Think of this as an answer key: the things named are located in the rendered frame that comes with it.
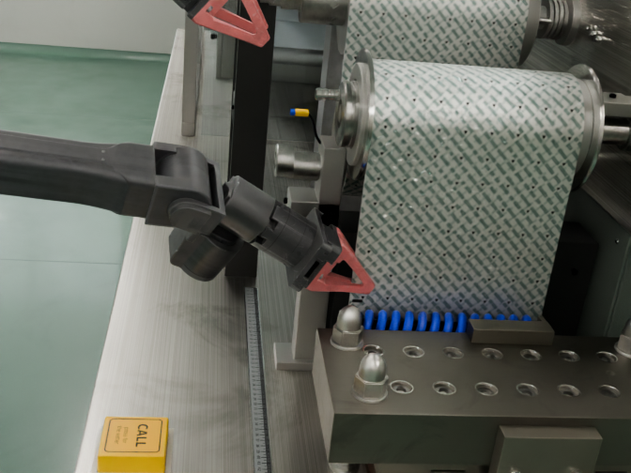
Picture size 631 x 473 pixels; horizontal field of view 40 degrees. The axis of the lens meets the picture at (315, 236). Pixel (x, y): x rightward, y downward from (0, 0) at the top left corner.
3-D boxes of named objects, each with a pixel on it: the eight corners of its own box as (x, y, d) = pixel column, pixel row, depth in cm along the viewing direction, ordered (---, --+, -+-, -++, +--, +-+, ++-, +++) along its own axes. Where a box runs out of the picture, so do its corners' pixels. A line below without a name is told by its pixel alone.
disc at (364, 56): (341, 144, 107) (358, 28, 99) (346, 144, 107) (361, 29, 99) (356, 204, 94) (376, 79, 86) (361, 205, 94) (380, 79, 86)
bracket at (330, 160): (269, 350, 115) (288, 132, 103) (317, 351, 116) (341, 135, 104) (271, 371, 111) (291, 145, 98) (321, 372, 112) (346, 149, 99)
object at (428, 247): (346, 324, 101) (363, 176, 94) (536, 329, 104) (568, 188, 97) (346, 326, 101) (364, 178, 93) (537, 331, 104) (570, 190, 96)
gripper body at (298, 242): (302, 296, 93) (245, 263, 91) (295, 255, 102) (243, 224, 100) (337, 251, 91) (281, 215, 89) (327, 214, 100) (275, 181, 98)
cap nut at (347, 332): (328, 333, 95) (332, 297, 93) (361, 334, 96) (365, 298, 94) (331, 350, 92) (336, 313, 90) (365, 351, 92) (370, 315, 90)
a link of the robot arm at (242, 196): (225, 190, 89) (234, 160, 93) (192, 232, 92) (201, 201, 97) (280, 224, 91) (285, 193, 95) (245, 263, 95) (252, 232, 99)
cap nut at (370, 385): (348, 382, 87) (353, 343, 85) (384, 382, 87) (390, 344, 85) (353, 403, 83) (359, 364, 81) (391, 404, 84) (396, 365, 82)
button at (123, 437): (104, 433, 96) (104, 415, 95) (168, 434, 97) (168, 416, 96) (97, 474, 90) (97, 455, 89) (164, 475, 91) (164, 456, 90)
